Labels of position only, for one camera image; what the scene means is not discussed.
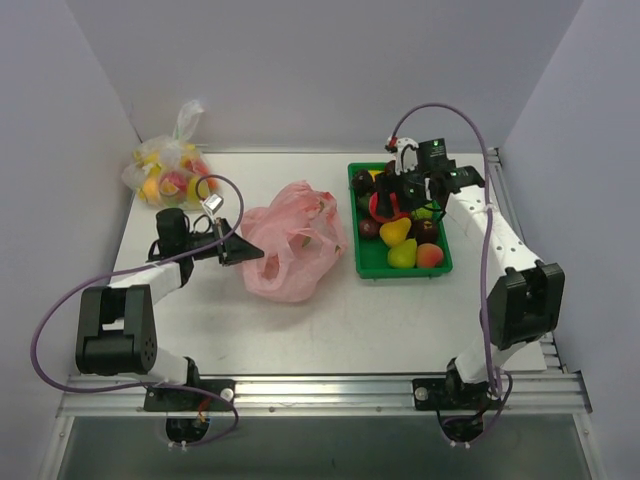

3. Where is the orange fake peach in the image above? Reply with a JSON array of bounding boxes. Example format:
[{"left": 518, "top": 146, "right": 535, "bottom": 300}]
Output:
[{"left": 415, "top": 243, "right": 445, "bottom": 269}]

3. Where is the dark maroon fake fruit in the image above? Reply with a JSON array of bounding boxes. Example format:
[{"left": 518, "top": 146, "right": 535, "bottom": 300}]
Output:
[{"left": 358, "top": 218, "right": 380, "bottom": 239}]

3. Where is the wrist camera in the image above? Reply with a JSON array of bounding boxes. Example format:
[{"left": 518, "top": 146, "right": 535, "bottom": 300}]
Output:
[
  {"left": 384, "top": 136, "right": 418, "bottom": 176},
  {"left": 201, "top": 193, "right": 224, "bottom": 214}
]

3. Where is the dark green fake avocado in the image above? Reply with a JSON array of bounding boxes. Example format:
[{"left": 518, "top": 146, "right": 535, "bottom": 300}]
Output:
[{"left": 356, "top": 195, "right": 371, "bottom": 215}]

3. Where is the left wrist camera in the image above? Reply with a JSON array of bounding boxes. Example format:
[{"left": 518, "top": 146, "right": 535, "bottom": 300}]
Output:
[{"left": 201, "top": 193, "right": 224, "bottom": 214}]

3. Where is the dark fake mangosteen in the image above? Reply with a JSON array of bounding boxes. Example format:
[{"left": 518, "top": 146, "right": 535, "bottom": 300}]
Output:
[{"left": 350, "top": 169, "right": 375, "bottom": 198}]

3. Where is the yellow fake pear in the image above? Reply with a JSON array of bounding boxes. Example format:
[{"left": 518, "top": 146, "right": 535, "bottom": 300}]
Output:
[{"left": 379, "top": 217, "right": 412, "bottom": 248}]

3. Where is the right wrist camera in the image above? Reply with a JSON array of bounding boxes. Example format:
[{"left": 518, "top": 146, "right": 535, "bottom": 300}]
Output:
[{"left": 384, "top": 136, "right": 418, "bottom": 176}]

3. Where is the aluminium front rail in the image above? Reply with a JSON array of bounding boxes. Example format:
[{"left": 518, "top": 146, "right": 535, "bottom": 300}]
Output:
[{"left": 57, "top": 372, "right": 594, "bottom": 419}]

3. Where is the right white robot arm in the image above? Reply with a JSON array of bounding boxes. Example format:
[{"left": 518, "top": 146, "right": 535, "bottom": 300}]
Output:
[{"left": 374, "top": 166, "right": 565, "bottom": 409}]

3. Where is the green plastic tray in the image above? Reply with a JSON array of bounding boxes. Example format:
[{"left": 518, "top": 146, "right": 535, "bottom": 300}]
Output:
[{"left": 347, "top": 161, "right": 453, "bottom": 280}]

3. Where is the clear bag of fruits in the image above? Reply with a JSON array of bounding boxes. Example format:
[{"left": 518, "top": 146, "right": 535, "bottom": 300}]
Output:
[{"left": 121, "top": 100, "right": 217, "bottom": 211}]

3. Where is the green fake pear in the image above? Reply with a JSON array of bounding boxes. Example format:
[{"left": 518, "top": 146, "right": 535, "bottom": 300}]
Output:
[{"left": 387, "top": 238, "right": 418, "bottom": 269}]

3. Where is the yellow fake mango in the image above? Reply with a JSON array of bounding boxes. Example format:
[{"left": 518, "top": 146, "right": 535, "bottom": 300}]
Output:
[{"left": 368, "top": 170, "right": 383, "bottom": 183}]

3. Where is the pink plastic bag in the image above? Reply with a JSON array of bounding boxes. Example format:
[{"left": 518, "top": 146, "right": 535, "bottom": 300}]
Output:
[{"left": 239, "top": 181, "right": 348, "bottom": 303}]

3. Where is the dark red fake apple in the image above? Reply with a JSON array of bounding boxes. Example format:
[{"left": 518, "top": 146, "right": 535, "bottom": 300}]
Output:
[{"left": 411, "top": 219, "right": 440, "bottom": 245}]

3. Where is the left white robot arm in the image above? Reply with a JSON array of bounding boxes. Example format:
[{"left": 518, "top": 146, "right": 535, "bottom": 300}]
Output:
[{"left": 75, "top": 208, "right": 264, "bottom": 411}]

